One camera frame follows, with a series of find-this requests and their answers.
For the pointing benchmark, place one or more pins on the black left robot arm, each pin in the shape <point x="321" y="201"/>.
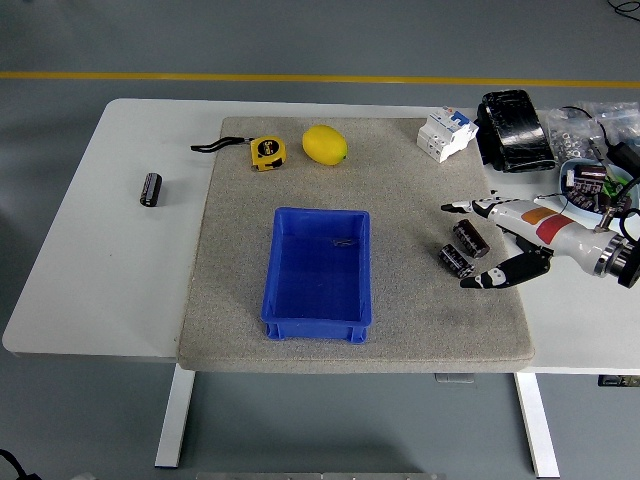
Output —
<point x="12" y="465"/>

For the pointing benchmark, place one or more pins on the white circuit breaker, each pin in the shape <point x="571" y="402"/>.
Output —
<point x="445" y="134"/>

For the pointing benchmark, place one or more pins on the black wrapped pack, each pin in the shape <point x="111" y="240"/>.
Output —
<point x="515" y="130"/>

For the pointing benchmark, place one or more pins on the grey-brown felt mat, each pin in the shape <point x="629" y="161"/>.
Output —
<point x="240" y="280"/>

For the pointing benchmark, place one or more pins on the table control panel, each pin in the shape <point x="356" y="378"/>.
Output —
<point x="617" y="380"/>

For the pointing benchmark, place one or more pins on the yellow lemon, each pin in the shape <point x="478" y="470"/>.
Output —
<point x="324" y="144"/>

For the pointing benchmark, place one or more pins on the blue plastic box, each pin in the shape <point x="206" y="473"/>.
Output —
<point x="317" y="280"/>

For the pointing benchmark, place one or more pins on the grey table bracket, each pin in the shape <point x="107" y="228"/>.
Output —
<point x="454" y="378"/>

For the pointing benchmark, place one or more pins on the clear plastic parts bag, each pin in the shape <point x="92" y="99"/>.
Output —
<point x="617" y="117"/>

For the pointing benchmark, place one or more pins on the yellow tape measure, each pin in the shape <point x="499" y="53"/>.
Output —
<point x="268" y="152"/>

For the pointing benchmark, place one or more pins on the black cylindrical battery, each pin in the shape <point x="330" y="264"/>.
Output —
<point x="456" y="261"/>
<point x="151" y="189"/>
<point x="470" y="238"/>

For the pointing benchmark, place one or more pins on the light blue bowl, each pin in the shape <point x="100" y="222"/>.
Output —
<point x="567" y="172"/>

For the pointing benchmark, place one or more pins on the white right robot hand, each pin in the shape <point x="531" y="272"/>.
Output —
<point x="537" y="222"/>

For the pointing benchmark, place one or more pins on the white table leg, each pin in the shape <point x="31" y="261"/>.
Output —
<point x="172" y="420"/>
<point x="537" y="425"/>

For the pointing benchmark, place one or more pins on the green plastic pieces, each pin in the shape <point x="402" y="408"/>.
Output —
<point x="612" y="186"/>

